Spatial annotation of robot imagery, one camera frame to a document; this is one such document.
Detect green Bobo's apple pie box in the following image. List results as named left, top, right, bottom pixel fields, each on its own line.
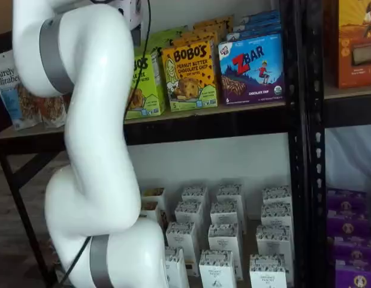
left=124, top=49, right=167, bottom=120
left=156, top=25, right=189, bottom=36
left=149, top=31, right=182, bottom=43
left=144, top=37, right=174, bottom=56

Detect purple snack box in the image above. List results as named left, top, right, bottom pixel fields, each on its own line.
left=334, top=259, right=371, bottom=288
left=327, top=188, right=368, bottom=212
left=327, top=209, right=371, bottom=238
left=333, top=235, right=371, bottom=263

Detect white yellow granola box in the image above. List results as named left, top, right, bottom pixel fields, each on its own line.
left=141, top=187, right=167, bottom=211
left=139, top=200, right=161, bottom=224

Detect blue label granola bag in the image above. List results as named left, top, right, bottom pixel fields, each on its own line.
left=0, top=52, right=42, bottom=130

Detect black metal shelving rack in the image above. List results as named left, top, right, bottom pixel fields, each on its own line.
left=304, top=0, right=371, bottom=288
left=0, top=0, right=307, bottom=288

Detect orange brown carton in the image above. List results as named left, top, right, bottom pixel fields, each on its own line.
left=324, top=0, right=371, bottom=89

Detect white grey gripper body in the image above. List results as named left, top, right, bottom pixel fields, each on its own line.
left=113, top=0, right=143, bottom=31

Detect orange label granola bag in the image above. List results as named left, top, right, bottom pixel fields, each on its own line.
left=41, top=95, right=69, bottom=127

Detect yellow Bobo's peanut butter box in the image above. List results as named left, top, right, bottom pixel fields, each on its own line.
left=160, top=40, right=219, bottom=113
left=192, top=14, right=234, bottom=28
left=183, top=21, right=230, bottom=35
left=173, top=29, right=224, bottom=46

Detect wooden shelf board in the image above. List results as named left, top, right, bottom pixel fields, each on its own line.
left=0, top=100, right=287, bottom=139
left=324, top=80, right=371, bottom=100

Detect translucent plastic sheet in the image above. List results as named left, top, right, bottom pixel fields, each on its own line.
left=325, top=125, right=371, bottom=193

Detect white floral pantry box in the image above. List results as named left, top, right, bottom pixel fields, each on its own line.
left=207, top=223, right=243, bottom=278
left=260, top=203, right=294, bottom=232
left=174, top=200, right=204, bottom=232
left=249, top=253, right=289, bottom=288
left=256, top=224, right=294, bottom=262
left=181, top=185, right=209, bottom=211
left=261, top=185, right=292, bottom=211
left=209, top=201, right=240, bottom=232
left=165, top=221, right=197, bottom=265
left=164, top=246, right=191, bottom=288
left=216, top=182, right=245, bottom=217
left=198, top=249, right=239, bottom=288

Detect black cable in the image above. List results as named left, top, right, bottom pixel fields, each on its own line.
left=123, top=0, right=153, bottom=121
left=57, top=236, right=92, bottom=286

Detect blue purple Zbar box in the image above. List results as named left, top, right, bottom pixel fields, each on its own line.
left=240, top=10, right=282, bottom=25
left=226, top=25, right=282, bottom=41
left=217, top=32, right=285, bottom=106
left=233, top=18, right=282, bottom=32

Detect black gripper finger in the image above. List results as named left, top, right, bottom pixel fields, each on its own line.
left=131, top=26, right=142, bottom=46

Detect white Organic Pantry boxes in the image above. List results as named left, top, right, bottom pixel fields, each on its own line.
left=137, top=206, right=294, bottom=288

